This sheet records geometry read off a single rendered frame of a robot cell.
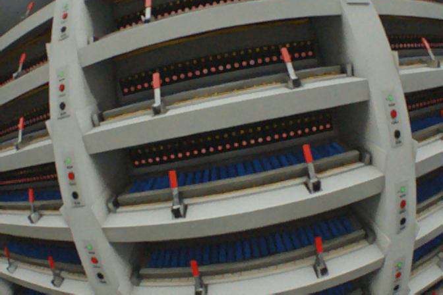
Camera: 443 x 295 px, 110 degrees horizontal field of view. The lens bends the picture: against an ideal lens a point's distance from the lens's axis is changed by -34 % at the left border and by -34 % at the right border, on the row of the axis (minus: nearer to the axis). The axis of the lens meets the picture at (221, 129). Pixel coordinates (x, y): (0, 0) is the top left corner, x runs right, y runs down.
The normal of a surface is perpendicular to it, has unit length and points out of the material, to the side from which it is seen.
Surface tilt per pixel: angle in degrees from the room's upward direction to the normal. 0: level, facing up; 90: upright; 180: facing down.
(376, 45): 90
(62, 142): 90
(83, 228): 90
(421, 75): 111
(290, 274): 21
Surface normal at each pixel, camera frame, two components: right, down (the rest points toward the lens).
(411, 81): 0.01, 0.30
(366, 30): -0.06, -0.05
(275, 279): -0.20, -0.93
